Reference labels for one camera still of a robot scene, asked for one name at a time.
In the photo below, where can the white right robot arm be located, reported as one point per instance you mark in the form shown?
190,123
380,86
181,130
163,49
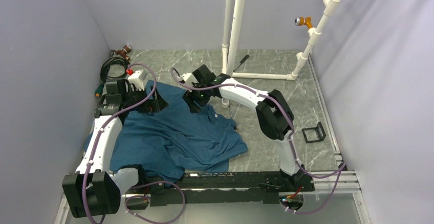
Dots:
274,116

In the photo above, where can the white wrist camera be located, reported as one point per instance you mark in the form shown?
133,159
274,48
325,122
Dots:
137,80
188,79

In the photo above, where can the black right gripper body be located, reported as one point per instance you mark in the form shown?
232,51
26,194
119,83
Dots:
201,96

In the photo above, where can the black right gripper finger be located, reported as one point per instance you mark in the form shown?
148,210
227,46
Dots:
193,107
205,109

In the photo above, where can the black handled hammer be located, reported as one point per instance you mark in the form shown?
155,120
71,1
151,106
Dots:
243,60

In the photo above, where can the black open frame box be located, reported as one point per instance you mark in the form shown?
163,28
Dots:
314,134

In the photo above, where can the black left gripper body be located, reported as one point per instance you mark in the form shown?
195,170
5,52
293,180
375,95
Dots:
149,106

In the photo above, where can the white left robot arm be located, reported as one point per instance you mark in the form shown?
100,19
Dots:
91,190

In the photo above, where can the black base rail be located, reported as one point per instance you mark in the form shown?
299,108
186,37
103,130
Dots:
230,187

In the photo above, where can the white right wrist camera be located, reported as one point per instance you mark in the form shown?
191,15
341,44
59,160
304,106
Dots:
188,79

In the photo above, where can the orange hook peg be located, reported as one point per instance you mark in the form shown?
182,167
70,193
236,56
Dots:
304,21

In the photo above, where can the blue t-shirt garment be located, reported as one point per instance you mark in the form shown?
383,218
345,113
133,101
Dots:
169,142

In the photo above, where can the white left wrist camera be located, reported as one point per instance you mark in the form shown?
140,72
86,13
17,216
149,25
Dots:
137,80

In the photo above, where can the white PVC pipe rack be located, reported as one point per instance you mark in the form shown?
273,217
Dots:
269,24

